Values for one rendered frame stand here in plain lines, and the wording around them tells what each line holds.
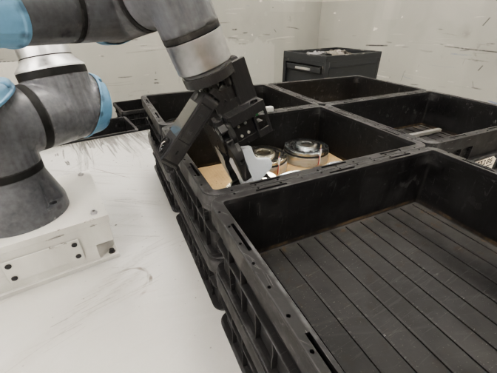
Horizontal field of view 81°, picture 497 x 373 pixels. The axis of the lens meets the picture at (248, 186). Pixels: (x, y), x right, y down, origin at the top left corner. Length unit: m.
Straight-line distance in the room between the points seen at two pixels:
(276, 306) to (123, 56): 3.57
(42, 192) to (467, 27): 3.85
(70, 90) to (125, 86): 3.11
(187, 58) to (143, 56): 3.37
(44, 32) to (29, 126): 0.23
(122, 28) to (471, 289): 0.54
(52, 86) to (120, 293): 0.38
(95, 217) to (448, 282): 0.56
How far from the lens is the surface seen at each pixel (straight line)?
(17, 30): 0.39
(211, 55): 0.39
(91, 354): 0.53
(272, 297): 0.24
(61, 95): 0.63
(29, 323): 0.62
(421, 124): 1.08
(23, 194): 0.61
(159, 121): 0.65
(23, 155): 0.60
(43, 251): 0.62
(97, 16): 0.42
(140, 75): 3.76
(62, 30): 0.41
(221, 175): 0.62
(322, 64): 2.22
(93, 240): 0.63
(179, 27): 0.38
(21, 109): 0.60
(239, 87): 0.43
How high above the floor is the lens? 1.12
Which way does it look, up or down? 30 degrees down
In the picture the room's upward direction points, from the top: straight up
